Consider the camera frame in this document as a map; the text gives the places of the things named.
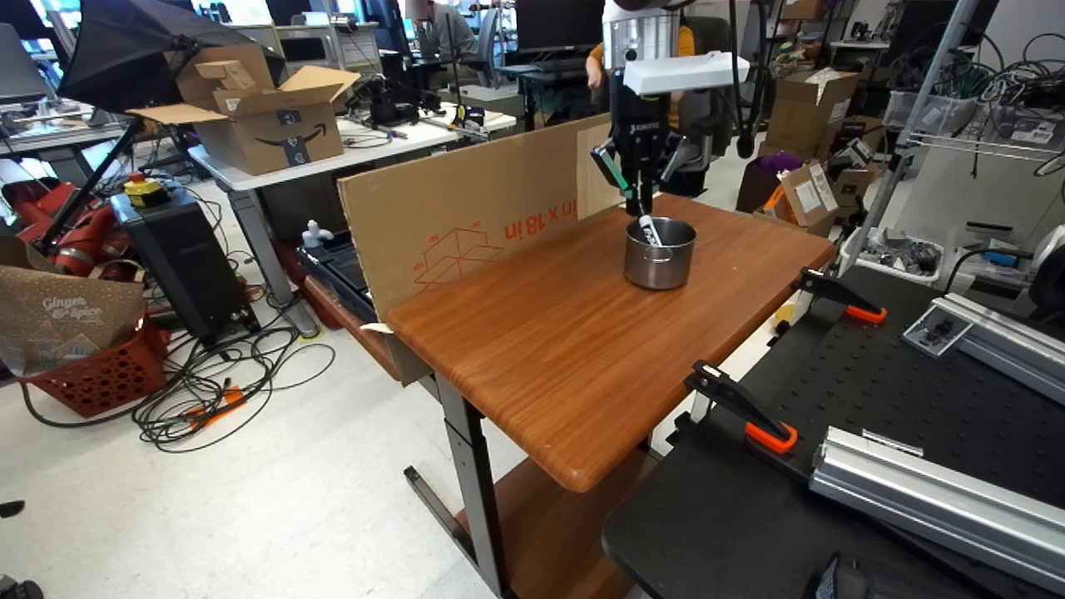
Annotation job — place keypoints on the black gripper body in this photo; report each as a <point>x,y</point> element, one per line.
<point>639,129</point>

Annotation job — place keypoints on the black and white marker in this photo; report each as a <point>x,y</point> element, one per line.
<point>651,232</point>

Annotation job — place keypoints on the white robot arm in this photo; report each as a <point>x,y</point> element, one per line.
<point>675,71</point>

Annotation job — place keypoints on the grey metal desk leg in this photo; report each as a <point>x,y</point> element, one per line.
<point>479,487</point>

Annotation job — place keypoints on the wooden lower desk shelf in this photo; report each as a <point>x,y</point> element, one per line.
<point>554,534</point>

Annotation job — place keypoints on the black office chair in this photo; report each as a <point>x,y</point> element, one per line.
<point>703,122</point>

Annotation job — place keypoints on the silver metal cup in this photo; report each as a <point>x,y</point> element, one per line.
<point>659,266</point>

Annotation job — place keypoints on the black computer monitor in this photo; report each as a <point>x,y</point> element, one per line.
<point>559,20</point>

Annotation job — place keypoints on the purple bag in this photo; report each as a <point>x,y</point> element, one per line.
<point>778,165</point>

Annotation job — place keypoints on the brown cardboard sheet red print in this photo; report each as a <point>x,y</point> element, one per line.
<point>478,211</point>

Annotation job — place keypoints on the small cardboard box white label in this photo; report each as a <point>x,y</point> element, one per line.
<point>805,196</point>

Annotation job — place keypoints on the tall closed cardboard box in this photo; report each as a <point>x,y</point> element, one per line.
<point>809,111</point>

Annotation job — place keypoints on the white grey-legged table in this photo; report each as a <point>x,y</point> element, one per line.
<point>368,143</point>

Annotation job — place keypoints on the black perforated board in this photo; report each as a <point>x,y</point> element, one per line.
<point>886,402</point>

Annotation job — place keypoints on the small white bottle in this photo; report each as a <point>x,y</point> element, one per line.
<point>318,234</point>

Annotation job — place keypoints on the small white label plate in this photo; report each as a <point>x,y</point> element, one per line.
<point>937,330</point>

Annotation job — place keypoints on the open cardboard box smile logo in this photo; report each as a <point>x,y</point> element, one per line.
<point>269,122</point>

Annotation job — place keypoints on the black computer tower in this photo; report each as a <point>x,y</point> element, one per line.
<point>186,262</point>

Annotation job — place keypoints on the yellow red emergency stop button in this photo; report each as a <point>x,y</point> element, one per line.
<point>145,190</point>

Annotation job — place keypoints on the black softbox light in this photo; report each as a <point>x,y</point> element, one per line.
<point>133,52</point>

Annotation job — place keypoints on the red plastic basket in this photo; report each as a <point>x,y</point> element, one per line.
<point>103,377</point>

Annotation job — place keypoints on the red equipment on floor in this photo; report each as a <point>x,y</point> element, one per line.
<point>68,226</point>

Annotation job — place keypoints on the brown paper bag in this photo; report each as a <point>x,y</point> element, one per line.
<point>60,316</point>

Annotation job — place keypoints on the silver aluminium extrusion rail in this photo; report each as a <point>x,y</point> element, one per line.
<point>943,500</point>
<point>1015,344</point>

